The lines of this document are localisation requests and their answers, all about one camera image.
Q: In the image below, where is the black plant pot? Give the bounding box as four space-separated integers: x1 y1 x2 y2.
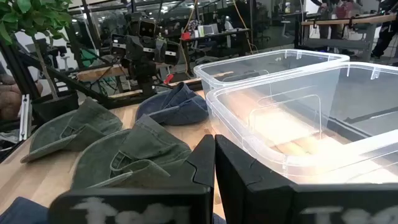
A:
30 91 80 123

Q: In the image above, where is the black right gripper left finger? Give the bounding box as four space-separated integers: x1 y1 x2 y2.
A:
48 134 215 224

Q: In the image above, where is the dark office desk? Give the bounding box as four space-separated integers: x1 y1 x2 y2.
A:
182 27 251 75

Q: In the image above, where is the green denim cap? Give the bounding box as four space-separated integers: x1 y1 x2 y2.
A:
20 96 124 164
70 114 193 190

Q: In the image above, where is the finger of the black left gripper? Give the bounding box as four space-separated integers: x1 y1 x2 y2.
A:
154 39 169 63
125 35 146 62

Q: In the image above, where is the silver aluminium bar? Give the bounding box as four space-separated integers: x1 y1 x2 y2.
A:
18 93 32 141

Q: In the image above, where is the green leafy plant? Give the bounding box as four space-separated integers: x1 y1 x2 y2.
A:
0 0 74 100

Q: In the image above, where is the person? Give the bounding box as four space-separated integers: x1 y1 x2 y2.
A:
371 0 398 60
309 0 357 40

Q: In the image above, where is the clear plastic bin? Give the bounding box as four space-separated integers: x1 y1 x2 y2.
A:
205 61 398 185
193 49 351 97

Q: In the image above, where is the wooden workbench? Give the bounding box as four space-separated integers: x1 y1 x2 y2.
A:
300 12 398 63

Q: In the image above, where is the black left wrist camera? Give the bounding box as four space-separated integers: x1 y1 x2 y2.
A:
136 19 157 39

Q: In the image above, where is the person's hand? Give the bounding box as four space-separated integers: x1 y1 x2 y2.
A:
0 73 44 121

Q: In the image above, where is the black aluminium frame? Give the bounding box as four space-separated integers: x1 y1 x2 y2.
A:
0 39 205 110

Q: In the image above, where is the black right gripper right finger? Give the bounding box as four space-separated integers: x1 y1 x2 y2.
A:
215 134 398 224

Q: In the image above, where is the wooden background table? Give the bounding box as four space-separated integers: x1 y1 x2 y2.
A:
76 62 170 82

